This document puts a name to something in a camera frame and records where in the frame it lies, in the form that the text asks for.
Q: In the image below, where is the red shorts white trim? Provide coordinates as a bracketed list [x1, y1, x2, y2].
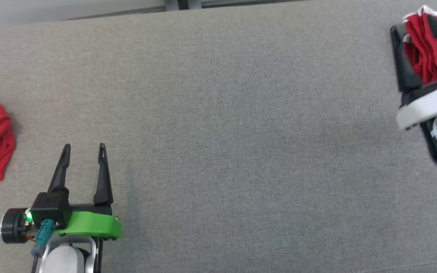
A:
[402, 5, 437, 85]

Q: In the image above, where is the grey fabric sofa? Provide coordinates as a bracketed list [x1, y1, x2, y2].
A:
[0, 0, 437, 273]

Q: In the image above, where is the teal left cable connector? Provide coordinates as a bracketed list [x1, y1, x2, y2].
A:
[31, 219, 56, 258]

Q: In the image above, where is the grey partition post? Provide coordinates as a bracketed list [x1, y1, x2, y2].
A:
[164, 0, 203, 11]

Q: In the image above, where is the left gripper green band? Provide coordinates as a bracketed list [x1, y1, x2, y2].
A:
[48, 143, 122, 240]

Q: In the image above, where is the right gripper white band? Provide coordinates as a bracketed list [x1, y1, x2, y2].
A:
[390, 15, 437, 131]

